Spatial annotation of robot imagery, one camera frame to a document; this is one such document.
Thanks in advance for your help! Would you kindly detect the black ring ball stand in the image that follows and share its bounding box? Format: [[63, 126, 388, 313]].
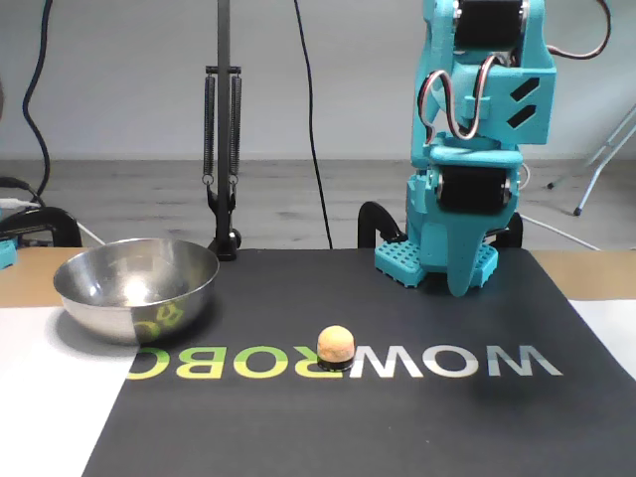
[[317, 355, 355, 372]]

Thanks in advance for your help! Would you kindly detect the black WOWROBO printed mat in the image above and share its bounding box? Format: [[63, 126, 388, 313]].
[[81, 246, 636, 477]]

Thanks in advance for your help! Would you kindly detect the cork coloured ball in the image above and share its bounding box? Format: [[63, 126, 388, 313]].
[[316, 325, 356, 363]]

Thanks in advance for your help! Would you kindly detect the large white paper sheet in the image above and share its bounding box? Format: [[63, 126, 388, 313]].
[[0, 305, 138, 477]]

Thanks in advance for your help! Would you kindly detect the wrist servo cable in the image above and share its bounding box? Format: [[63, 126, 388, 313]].
[[418, 53, 499, 141]]

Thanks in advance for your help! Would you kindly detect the thin black hanging cable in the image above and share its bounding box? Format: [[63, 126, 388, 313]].
[[292, 0, 334, 249]]

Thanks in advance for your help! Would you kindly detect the elbow servo cable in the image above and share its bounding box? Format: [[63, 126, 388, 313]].
[[546, 0, 613, 61]]

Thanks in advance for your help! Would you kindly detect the teal moving gripper finger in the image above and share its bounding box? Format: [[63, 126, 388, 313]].
[[461, 217, 513, 298]]

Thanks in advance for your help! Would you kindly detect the black table clamp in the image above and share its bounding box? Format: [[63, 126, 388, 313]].
[[0, 206, 83, 248], [496, 211, 524, 249], [357, 200, 406, 249]]

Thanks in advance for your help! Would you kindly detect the white floor cable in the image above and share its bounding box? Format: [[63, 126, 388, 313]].
[[74, 221, 108, 247], [521, 213, 602, 251]]

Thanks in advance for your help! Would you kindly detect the teal fixed gripper finger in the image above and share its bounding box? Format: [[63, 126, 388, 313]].
[[445, 217, 487, 298]]

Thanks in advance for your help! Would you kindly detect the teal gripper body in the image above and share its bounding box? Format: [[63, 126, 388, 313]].
[[427, 143, 523, 223]]

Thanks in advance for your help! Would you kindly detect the teal robot base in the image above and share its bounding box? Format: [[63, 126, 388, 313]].
[[373, 171, 501, 290]]

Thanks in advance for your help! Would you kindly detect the white metal folding stand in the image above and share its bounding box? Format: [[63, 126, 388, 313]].
[[546, 101, 636, 218]]

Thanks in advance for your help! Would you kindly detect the black plug cable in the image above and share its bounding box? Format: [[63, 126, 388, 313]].
[[0, 176, 49, 208]]

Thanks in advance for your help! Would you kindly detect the metal bowl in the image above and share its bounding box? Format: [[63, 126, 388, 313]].
[[53, 237, 221, 347]]

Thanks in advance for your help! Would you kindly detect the thick black hanging cable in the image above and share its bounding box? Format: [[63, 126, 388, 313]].
[[21, 0, 55, 208]]

